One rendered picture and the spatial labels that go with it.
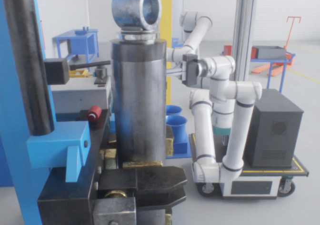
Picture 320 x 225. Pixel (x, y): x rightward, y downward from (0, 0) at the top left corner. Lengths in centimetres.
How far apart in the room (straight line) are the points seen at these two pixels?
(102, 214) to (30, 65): 51
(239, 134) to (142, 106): 62
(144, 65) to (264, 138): 149
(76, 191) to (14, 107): 42
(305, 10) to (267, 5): 186
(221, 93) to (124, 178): 58
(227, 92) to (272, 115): 95
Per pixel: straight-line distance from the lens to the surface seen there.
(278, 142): 227
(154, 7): 101
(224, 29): 1242
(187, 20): 212
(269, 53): 408
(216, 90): 122
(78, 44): 797
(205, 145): 165
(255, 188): 236
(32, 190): 126
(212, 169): 157
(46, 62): 109
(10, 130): 112
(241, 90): 124
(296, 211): 255
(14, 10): 87
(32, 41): 87
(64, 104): 141
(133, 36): 91
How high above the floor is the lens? 160
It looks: 22 degrees down
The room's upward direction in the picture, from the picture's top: straight up
